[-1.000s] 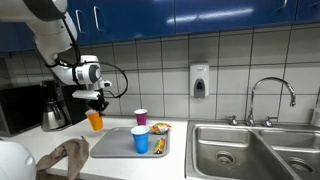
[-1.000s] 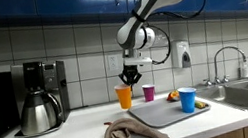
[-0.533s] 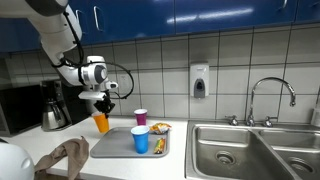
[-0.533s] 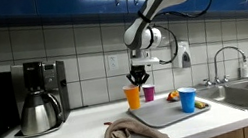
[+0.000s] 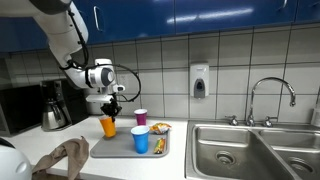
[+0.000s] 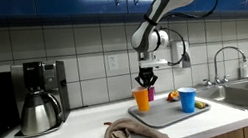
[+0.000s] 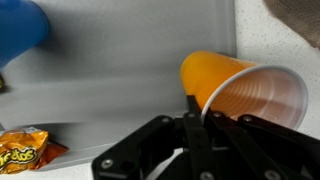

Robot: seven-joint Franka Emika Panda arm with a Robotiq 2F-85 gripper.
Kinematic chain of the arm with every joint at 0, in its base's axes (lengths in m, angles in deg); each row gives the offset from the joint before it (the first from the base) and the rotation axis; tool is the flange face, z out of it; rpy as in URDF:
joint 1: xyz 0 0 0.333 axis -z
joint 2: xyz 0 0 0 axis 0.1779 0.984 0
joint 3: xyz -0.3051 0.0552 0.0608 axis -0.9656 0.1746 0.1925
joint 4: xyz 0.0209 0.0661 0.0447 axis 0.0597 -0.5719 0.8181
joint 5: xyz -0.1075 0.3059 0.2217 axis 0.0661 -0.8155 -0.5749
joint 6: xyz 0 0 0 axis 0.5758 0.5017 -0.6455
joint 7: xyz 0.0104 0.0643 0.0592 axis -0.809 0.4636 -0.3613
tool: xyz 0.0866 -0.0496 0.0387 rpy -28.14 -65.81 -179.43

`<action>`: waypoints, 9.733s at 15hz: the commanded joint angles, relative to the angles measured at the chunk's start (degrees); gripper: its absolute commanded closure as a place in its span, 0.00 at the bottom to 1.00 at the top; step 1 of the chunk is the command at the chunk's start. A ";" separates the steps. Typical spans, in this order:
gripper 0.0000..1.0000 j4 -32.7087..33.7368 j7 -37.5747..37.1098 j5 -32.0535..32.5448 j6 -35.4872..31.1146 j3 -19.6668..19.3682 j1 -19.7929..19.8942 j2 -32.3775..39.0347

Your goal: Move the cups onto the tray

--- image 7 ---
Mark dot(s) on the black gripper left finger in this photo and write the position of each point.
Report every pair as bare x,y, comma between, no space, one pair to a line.
166,150

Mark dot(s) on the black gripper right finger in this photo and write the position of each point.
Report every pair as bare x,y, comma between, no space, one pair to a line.
266,153

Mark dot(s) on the orange plastic cup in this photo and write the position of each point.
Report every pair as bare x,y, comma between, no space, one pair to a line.
206,73

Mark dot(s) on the blue plastic cup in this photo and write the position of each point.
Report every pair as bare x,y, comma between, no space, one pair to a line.
20,30

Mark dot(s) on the gray plastic tray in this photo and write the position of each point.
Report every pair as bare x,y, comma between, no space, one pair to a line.
116,66

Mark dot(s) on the brown cloth towel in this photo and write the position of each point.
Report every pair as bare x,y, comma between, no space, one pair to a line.
296,16

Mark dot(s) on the orange Cheetos snack bag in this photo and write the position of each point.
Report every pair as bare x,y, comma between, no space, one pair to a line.
23,146

